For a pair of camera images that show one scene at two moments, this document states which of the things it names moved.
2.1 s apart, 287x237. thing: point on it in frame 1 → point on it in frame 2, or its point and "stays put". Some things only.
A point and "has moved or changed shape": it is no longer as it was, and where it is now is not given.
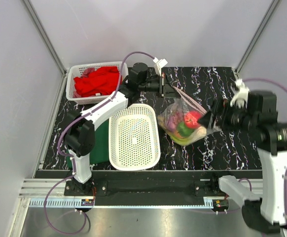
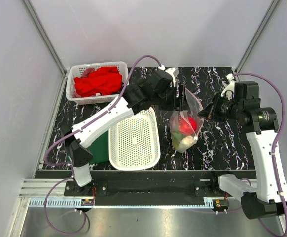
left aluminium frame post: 45,36 stays put
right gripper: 219,106 → 205,112
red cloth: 104,80 stays put
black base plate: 149,188 stays put
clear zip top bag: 179,120 has moved or changed shape
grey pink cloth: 87,71 stays put
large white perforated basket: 133,138 stays put
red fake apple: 191,118 has moved or changed shape
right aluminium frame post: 250,47 stays put
